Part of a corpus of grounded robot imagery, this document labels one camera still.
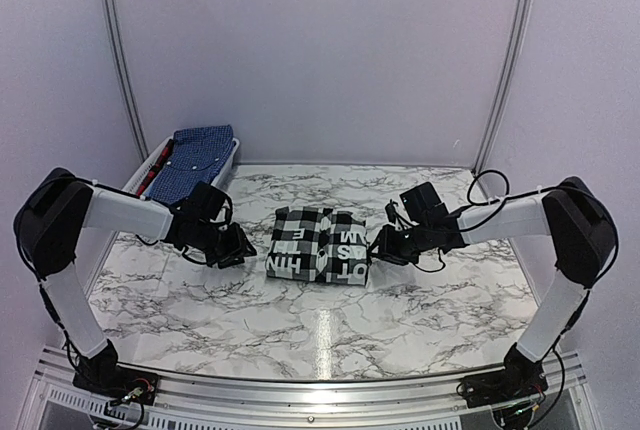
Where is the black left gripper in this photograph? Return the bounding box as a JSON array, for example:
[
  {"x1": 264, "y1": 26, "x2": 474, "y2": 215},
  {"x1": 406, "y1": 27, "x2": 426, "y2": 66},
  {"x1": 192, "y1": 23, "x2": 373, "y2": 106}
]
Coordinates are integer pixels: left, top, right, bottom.
[{"x1": 193, "y1": 220, "x2": 256, "y2": 269}]

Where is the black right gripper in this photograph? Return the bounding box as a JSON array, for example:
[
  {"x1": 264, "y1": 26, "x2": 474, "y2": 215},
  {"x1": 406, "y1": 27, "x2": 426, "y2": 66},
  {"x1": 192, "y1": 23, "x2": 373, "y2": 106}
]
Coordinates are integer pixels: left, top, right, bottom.
[{"x1": 366, "y1": 221, "x2": 432, "y2": 266}]

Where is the black white checked shirt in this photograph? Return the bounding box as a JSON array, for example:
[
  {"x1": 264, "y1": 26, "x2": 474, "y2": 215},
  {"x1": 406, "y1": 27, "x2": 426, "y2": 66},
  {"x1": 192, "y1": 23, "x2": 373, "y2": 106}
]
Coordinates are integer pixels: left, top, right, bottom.
[{"x1": 265, "y1": 206, "x2": 370, "y2": 286}]

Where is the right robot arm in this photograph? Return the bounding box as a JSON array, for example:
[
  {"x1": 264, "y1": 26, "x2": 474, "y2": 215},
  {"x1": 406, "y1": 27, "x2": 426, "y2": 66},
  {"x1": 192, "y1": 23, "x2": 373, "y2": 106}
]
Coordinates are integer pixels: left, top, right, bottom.
[{"x1": 368, "y1": 177, "x2": 619, "y2": 398}]

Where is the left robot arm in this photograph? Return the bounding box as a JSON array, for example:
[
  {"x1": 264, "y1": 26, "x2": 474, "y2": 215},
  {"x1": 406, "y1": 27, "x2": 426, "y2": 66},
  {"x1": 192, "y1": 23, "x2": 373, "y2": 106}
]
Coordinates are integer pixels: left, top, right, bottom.
[{"x1": 13, "y1": 168, "x2": 256, "y2": 396}]

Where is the blue gingham shirt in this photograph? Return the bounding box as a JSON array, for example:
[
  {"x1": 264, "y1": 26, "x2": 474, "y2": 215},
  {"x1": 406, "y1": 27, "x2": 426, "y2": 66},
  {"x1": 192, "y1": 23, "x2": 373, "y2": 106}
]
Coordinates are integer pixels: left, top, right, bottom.
[{"x1": 146, "y1": 125, "x2": 235, "y2": 204}]

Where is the white plastic basket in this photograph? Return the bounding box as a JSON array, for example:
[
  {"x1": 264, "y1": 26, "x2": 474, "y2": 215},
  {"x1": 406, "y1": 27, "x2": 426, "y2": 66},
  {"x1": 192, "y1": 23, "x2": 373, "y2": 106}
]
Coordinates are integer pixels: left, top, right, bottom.
[{"x1": 123, "y1": 135, "x2": 240, "y2": 198}]

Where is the red black plaid shirt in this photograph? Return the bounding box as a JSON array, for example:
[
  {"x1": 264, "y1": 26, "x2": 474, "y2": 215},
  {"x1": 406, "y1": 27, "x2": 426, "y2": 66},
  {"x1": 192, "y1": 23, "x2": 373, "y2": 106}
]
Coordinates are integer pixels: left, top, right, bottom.
[{"x1": 136, "y1": 138, "x2": 174, "y2": 196}]

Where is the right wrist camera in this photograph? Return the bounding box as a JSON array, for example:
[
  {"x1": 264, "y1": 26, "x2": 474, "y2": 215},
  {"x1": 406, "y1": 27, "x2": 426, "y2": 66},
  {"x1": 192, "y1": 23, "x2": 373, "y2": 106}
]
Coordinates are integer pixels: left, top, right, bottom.
[{"x1": 384, "y1": 200, "x2": 404, "y2": 226}]

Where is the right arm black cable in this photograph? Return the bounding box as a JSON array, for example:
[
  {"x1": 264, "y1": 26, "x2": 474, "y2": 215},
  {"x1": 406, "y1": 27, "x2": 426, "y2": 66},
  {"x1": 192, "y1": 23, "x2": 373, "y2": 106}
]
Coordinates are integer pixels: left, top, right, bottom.
[{"x1": 467, "y1": 169, "x2": 512, "y2": 209}]

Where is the aluminium front frame rail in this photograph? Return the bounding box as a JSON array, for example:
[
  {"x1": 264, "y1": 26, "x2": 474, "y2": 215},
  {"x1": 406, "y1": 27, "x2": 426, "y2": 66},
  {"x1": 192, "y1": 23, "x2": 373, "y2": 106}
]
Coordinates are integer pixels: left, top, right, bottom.
[{"x1": 17, "y1": 347, "x2": 603, "y2": 429}]

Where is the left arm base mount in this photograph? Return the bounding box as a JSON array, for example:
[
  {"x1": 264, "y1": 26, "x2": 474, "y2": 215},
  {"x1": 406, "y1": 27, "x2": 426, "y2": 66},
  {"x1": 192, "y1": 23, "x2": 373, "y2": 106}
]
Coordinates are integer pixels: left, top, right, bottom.
[{"x1": 73, "y1": 368, "x2": 160, "y2": 405}]

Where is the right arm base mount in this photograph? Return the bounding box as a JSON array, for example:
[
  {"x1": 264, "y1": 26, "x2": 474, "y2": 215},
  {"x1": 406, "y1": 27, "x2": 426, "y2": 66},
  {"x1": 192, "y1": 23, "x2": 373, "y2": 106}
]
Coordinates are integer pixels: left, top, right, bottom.
[{"x1": 456, "y1": 369, "x2": 548, "y2": 408}]

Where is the left aluminium corner post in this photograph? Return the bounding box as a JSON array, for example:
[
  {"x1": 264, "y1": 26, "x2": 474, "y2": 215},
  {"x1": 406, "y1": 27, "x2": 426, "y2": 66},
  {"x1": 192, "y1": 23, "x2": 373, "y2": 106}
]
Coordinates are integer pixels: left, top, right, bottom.
[{"x1": 102, "y1": 0, "x2": 149, "y2": 161}]

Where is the aluminium corner post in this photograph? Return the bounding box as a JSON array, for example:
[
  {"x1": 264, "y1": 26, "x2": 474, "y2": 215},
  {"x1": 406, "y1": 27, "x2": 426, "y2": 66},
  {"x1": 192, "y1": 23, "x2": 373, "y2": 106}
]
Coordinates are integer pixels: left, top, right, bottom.
[
  {"x1": 102, "y1": 0, "x2": 149, "y2": 161},
  {"x1": 472, "y1": 0, "x2": 532, "y2": 174}
]

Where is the right aluminium corner post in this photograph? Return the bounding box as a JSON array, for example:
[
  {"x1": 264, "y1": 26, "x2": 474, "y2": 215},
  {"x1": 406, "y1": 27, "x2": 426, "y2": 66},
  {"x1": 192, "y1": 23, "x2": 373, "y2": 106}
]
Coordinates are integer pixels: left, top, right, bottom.
[{"x1": 472, "y1": 0, "x2": 532, "y2": 174}]

